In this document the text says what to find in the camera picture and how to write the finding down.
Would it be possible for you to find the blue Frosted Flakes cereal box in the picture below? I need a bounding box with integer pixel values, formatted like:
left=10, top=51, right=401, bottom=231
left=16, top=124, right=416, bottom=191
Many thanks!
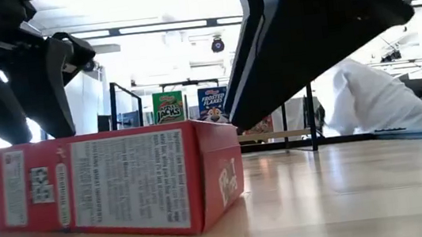
left=196, top=85, right=232, bottom=127

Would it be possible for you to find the green Apple Jacks cereal box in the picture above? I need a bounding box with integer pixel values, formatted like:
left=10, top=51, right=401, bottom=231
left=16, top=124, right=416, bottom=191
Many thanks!
left=150, top=89, right=187, bottom=126

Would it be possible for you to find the wooden shelf black metal frame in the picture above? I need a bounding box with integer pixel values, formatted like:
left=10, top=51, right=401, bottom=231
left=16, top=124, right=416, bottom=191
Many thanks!
left=105, top=59, right=319, bottom=174

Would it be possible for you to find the person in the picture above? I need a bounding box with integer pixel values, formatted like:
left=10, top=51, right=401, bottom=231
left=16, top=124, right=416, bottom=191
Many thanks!
left=317, top=49, right=422, bottom=140

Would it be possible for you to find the grey-blue metal table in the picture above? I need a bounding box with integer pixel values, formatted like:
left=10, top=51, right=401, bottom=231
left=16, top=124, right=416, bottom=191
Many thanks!
left=374, top=125, right=422, bottom=149

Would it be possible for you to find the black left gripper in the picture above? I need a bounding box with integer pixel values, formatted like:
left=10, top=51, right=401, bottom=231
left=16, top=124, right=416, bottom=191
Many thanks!
left=0, top=0, right=106, bottom=147

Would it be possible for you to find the black ceiling dome camera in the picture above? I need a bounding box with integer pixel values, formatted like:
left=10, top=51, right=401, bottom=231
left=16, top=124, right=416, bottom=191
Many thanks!
left=209, top=36, right=226, bottom=55

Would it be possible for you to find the red Froot Loops cereal box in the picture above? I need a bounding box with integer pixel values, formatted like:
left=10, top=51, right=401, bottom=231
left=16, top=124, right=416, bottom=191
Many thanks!
left=0, top=114, right=252, bottom=237

